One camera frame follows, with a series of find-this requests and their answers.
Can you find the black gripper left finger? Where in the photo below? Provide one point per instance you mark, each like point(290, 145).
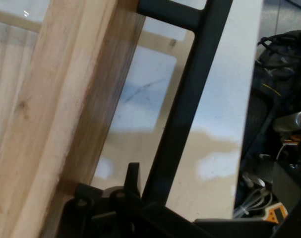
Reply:
point(132, 178)

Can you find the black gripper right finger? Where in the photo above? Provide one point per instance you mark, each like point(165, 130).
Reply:
point(214, 229)

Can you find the grey metal cylinder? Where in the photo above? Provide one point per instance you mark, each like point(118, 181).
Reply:
point(294, 122)

